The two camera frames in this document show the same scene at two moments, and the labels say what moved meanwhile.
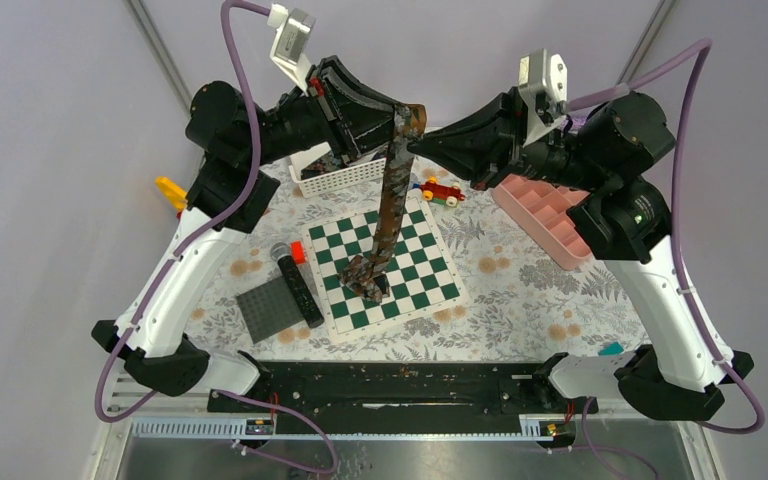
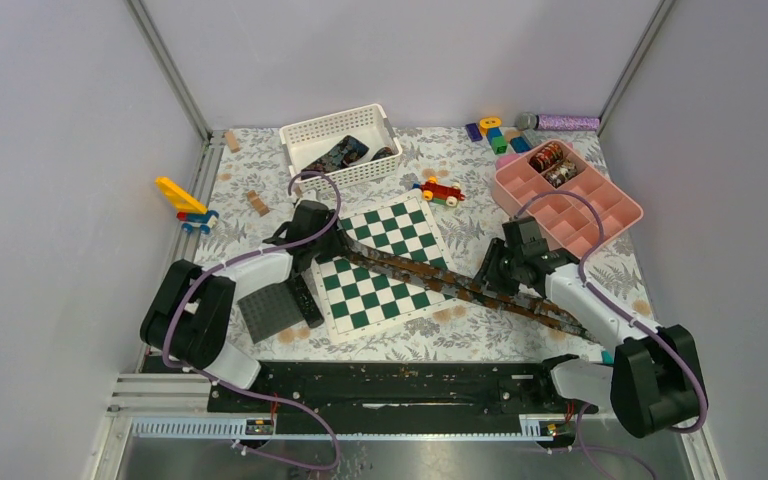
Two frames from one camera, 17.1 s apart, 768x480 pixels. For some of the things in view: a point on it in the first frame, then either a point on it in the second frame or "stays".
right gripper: (457, 145) to (488, 270)
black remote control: (281, 251) stays
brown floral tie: (370, 278) to (458, 285)
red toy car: (433, 190) stays
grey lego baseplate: (268, 309) stays
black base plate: (404, 398) stays
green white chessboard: (421, 278) stays
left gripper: (368, 113) to (339, 244)
